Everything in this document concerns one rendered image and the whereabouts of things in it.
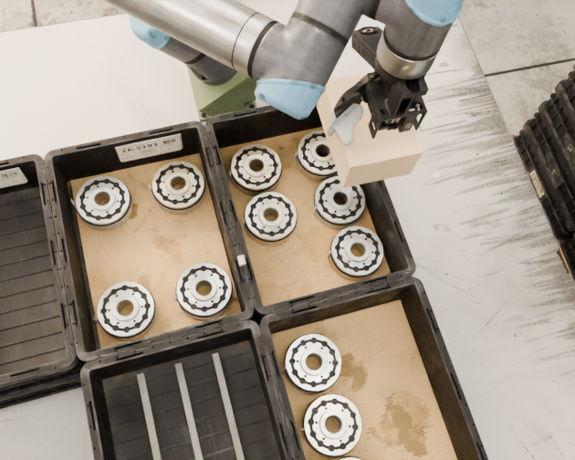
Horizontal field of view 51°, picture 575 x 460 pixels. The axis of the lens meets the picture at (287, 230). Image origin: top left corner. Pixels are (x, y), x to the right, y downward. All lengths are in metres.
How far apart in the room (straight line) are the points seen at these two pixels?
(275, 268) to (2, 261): 0.51
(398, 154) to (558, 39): 1.92
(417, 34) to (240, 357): 0.66
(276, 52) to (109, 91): 0.84
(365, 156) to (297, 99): 0.26
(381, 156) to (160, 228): 0.47
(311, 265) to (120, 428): 0.45
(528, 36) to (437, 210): 1.47
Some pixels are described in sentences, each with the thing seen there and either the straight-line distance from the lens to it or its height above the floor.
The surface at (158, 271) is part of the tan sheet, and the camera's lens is 1.18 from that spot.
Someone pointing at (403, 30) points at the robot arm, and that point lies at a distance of 0.75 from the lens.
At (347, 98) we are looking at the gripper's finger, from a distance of 0.91.
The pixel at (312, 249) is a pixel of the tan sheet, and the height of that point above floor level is 0.83.
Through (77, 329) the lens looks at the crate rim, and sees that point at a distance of 1.07.
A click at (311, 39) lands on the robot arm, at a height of 1.38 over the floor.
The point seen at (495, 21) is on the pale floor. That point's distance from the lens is 2.77.
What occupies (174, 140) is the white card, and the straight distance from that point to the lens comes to 1.21.
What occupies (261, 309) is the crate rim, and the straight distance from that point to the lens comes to 1.05.
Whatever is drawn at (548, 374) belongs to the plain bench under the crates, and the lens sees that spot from 1.41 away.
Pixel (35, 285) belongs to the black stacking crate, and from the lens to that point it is 1.22.
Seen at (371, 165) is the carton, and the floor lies 1.11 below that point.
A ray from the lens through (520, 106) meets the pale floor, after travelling 2.57.
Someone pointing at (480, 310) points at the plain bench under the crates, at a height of 0.70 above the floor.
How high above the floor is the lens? 1.95
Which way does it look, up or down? 68 degrees down
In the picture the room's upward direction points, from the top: 12 degrees clockwise
